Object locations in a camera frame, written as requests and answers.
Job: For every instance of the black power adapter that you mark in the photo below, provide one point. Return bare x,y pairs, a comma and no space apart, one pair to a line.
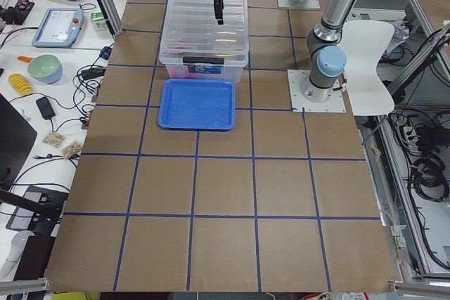
45,108

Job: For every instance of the orange toy carrot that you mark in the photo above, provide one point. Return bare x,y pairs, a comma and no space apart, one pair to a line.
25,59

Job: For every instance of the white chair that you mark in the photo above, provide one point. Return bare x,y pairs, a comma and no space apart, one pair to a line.
364,42

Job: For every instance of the green bowl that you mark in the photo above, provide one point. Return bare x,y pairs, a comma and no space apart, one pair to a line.
45,68

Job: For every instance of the clear plastic storage box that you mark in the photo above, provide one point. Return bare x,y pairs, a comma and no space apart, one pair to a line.
191,29

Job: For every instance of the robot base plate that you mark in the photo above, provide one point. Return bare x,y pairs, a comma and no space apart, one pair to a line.
305,97

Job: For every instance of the blue plastic tray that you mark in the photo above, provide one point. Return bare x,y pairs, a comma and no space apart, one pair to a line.
198,104

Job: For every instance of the green white carton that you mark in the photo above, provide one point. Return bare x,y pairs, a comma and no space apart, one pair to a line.
98,22

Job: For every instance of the snack bag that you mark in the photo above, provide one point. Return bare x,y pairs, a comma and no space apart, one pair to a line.
72,149
54,139

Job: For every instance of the black box latch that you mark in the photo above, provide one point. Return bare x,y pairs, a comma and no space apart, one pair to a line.
191,60

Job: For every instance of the near teach pendant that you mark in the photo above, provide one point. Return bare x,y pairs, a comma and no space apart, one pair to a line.
59,28

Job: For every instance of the yellow toy corn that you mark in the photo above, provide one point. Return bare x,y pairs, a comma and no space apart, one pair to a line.
20,84

